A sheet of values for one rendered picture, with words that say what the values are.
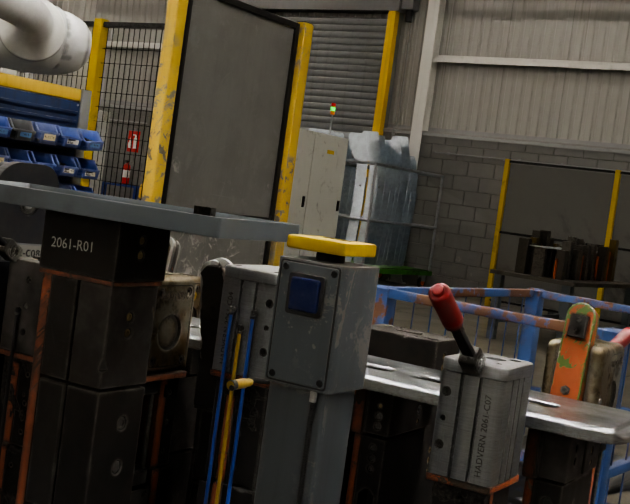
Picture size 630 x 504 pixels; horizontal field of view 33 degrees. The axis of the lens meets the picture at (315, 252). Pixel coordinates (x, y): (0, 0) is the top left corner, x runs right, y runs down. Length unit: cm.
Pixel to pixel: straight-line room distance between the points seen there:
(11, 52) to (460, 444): 103
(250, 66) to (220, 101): 26
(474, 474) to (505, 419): 6
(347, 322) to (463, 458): 20
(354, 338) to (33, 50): 96
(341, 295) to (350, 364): 7
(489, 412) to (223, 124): 375
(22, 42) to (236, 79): 306
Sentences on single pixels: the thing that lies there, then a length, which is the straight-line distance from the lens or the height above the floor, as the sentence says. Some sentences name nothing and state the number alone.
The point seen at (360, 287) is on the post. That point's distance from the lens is 94.
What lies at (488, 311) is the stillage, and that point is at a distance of 312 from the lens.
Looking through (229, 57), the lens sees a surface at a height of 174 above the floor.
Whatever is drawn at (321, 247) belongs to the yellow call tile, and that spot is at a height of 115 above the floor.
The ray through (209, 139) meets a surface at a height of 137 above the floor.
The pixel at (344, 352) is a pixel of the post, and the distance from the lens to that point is 93.
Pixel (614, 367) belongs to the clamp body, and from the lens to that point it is 141.
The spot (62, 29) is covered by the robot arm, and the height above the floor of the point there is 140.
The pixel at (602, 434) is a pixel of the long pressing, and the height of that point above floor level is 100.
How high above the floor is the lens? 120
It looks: 3 degrees down
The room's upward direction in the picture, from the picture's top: 8 degrees clockwise
